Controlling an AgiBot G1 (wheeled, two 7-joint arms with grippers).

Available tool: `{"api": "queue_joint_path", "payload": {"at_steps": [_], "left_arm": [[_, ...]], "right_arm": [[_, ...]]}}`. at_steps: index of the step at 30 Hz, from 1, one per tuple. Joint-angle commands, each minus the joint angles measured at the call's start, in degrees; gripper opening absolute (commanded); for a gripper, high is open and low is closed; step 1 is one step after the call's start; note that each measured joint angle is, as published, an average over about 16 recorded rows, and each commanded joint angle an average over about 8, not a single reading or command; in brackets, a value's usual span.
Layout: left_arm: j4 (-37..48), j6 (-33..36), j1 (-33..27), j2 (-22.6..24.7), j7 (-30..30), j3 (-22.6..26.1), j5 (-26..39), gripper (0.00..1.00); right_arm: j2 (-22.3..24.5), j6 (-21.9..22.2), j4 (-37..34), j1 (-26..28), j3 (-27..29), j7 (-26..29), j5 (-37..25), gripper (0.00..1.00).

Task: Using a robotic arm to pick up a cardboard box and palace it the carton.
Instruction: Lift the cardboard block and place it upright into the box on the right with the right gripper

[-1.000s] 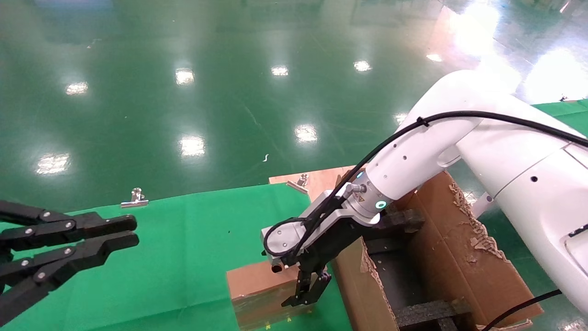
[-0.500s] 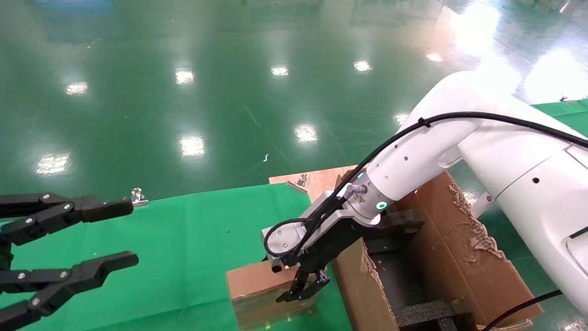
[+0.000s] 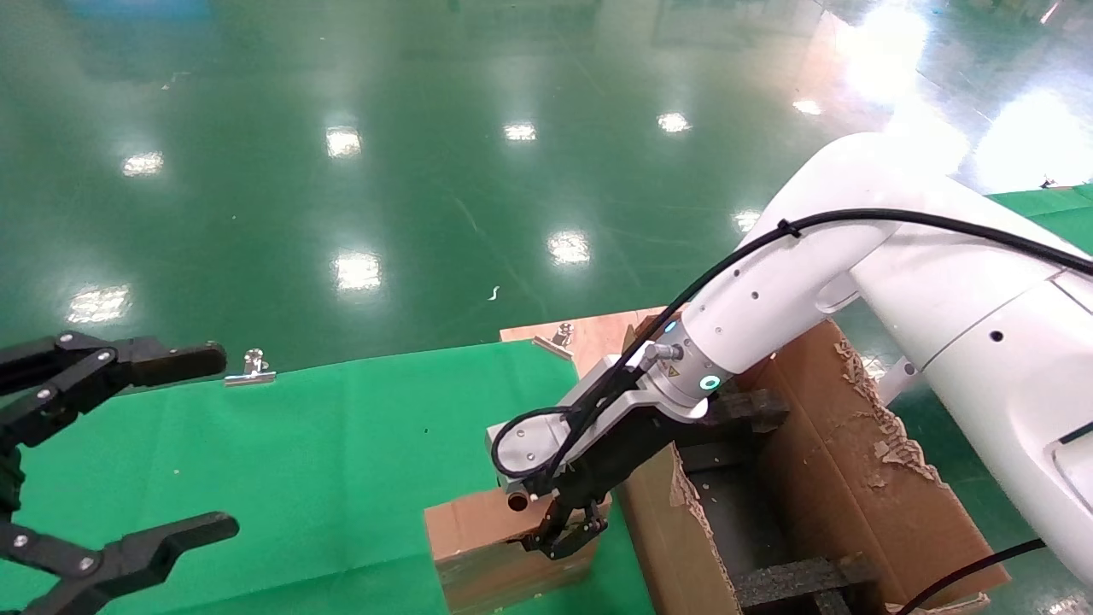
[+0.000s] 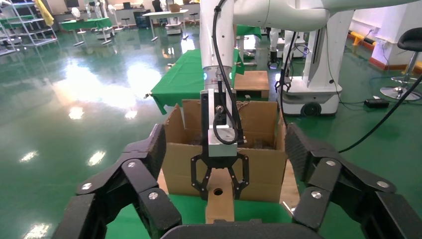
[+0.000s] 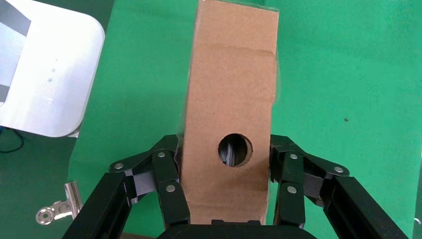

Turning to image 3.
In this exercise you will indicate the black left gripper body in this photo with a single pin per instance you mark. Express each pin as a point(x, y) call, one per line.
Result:
point(8, 478)

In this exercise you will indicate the black foam strip insert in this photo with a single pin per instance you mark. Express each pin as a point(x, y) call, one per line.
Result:
point(794, 581)

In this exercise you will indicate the large open cardboard carton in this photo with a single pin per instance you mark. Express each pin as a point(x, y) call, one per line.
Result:
point(854, 478)

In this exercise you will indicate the green cloth with yellow dots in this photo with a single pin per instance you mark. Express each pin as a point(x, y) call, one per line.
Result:
point(341, 444)

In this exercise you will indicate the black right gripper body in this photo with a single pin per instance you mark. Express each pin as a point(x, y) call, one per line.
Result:
point(623, 448)

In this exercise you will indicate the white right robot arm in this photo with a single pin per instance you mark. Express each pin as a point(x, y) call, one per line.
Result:
point(939, 282)

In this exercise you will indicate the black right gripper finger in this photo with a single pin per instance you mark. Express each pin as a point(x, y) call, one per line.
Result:
point(564, 542)

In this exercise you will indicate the light plywood board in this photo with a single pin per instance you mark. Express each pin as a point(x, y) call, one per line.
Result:
point(598, 337)

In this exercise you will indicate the dark grey foam pad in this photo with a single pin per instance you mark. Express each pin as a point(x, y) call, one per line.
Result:
point(734, 521)

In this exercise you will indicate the plain green table cloth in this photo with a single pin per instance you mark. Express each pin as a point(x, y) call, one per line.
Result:
point(1050, 209)

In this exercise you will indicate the notched black foam insert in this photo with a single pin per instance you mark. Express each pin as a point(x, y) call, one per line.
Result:
point(760, 408)

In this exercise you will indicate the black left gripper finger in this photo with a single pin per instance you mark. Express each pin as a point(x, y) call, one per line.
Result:
point(128, 363)
point(154, 551)

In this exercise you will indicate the small brown cardboard box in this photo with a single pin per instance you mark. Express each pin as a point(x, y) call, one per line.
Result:
point(487, 530)

